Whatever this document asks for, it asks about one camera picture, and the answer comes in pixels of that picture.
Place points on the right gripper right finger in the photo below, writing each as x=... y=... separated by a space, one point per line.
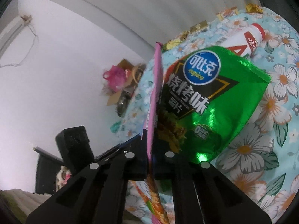
x=201 y=194

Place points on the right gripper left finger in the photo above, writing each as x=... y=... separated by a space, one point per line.
x=97 y=194

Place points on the gold candy wrapper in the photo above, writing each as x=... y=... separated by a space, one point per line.
x=253 y=9

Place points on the white air conditioner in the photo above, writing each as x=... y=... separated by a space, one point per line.
x=12 y=30

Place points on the pink noodle snack packet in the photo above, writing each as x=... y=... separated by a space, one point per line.
x=150 y=193

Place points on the cardboard box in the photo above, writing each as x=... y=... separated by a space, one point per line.
x=134 y=74

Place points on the floral blue tablecloth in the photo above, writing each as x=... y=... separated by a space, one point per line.
x=262 y=161

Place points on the orange white candy wrapper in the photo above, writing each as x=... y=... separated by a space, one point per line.
x=227 y=13

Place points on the white curtain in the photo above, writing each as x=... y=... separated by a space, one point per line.
x=139 y=24

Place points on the green chip bag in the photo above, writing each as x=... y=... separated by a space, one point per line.
x=207 y=98

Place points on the red capped milk bottle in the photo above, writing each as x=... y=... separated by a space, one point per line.
x=243 y=41

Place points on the pink plastic bag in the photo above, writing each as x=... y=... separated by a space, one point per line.
x=116 y=78

